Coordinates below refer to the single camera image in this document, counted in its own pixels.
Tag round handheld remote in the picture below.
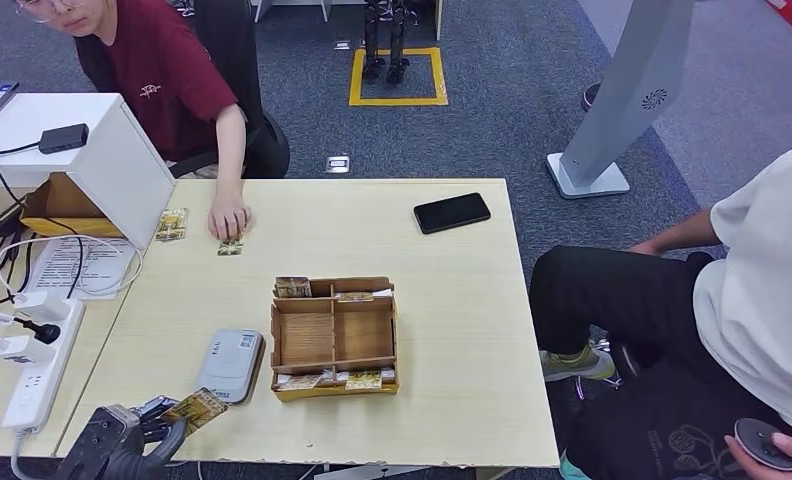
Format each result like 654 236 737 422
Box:
733 417 792 473

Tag black adapter box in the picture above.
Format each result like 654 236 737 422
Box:
38 123 91 156

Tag wooden card organizer box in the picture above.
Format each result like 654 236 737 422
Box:
269 276 401 403

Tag teal sneaker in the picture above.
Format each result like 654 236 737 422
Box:
558 451 593 480

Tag white table frame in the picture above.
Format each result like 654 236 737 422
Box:
251 0 331 22

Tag black smartphone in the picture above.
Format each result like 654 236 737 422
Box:
413 192 492 236

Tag black power plug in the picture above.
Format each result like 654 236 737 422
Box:
12 317 63 346

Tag bright yellow key card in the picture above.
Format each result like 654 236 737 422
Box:
345 371 384 392

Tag grey kiosk stand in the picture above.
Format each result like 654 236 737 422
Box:
545 0 697 200

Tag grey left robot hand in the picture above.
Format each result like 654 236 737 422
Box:
104 396 189 480

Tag black humanoid robot legs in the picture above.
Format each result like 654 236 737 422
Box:
361 0 413 85

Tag small white charger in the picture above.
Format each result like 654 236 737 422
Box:
0 336 57 366

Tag green sneaker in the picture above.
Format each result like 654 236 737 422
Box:
539 341 617 383

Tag yellow floor tape square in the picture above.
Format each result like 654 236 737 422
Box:
348 45 450 107

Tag white riser box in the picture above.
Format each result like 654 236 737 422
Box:
0 92 177 252

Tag printed paper sheet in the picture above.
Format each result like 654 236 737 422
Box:
24 237 140 301

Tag brown card stack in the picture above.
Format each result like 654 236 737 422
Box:
275 276 313 299

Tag large white charger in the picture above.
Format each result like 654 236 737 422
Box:
14 291 73 324

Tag person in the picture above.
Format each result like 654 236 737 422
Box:
528 140 792 480
12 0 254 242

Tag white power strip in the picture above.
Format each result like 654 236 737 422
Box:
1 299 87 480

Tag white cable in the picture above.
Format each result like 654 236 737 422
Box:
0 235 144 299

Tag grey card reader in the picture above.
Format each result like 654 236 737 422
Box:
197 329 267 405

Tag black office chair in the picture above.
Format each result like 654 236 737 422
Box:
74 0 291 180

